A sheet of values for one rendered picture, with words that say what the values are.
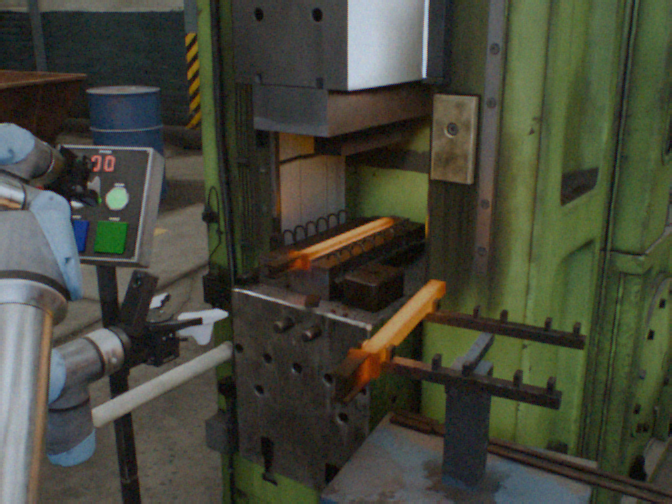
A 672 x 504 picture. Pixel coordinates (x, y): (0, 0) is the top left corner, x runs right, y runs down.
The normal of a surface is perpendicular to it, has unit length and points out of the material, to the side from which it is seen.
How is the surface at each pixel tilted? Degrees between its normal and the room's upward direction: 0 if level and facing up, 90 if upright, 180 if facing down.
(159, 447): 0
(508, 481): 0
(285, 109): 90
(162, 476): 0
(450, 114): 90
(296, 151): 90
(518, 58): 90
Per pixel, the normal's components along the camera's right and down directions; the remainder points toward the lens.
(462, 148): -0.58, 0.26
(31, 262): 0.57, -0.55
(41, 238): 0.17, -0.37
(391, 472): 0.00, -0.95
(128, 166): -0.15, -0.20
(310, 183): 0.82, 0.19
